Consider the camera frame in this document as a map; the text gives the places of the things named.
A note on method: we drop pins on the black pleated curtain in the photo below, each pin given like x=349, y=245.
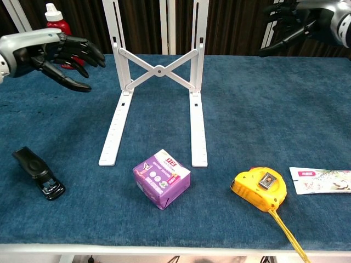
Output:
x=87, y=24
x=307, y=48
x=6, y=16
x=233, y=27

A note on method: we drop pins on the blue table cloth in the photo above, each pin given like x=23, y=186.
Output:
x=246, y=123

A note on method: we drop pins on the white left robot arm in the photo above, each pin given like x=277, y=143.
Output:
x=3, y=68

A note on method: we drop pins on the white folding laptop stand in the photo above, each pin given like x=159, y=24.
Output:
x=120, y=68

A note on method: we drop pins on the purple tissue pack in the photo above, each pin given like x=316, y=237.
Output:
x=161, y=180

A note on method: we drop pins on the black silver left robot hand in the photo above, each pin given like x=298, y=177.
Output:
x=33, y=45

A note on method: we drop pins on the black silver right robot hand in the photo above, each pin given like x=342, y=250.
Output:
x=312, y=16

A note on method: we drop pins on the yellow tape measure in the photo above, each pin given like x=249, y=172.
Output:
x=255, y=186

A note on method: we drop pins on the floral white toothpaste tube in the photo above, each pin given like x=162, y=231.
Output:
x=321, y=180

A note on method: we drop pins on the red bottle white cap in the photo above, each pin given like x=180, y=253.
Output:
x=56, y=23

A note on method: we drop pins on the white frame post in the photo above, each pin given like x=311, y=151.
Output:
x=20, y=16
x=167, y=27
x=270, y=35

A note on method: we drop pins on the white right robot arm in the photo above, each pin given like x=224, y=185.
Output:
x=344, y=28

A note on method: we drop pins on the black stapler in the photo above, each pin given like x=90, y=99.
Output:
x=35, y=170

